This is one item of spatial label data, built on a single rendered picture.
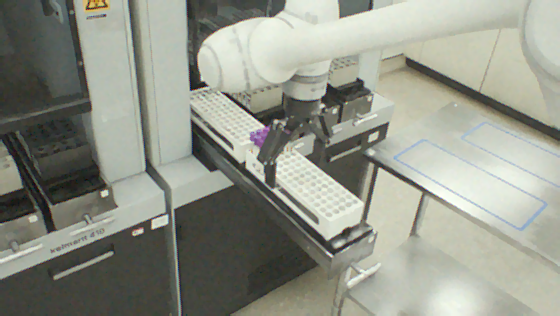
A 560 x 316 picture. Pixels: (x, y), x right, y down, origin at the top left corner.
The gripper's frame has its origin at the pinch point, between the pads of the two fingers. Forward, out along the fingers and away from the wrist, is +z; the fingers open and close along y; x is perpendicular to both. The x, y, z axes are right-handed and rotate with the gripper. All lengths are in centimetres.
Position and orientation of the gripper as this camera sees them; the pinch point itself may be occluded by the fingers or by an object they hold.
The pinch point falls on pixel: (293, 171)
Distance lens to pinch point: 112.8
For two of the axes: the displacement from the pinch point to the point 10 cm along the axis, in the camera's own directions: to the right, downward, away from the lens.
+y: 7.8, -3.1, 5.4
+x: -6.2, -5.0, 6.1
